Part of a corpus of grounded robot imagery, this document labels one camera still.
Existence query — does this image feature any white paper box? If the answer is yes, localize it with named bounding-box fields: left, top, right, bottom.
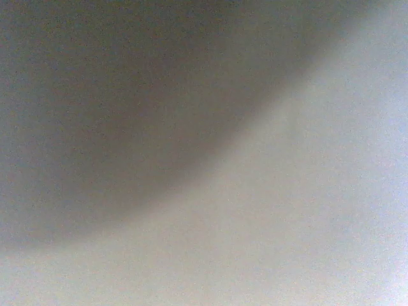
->
left=0, top=0, right=408, bottom=306

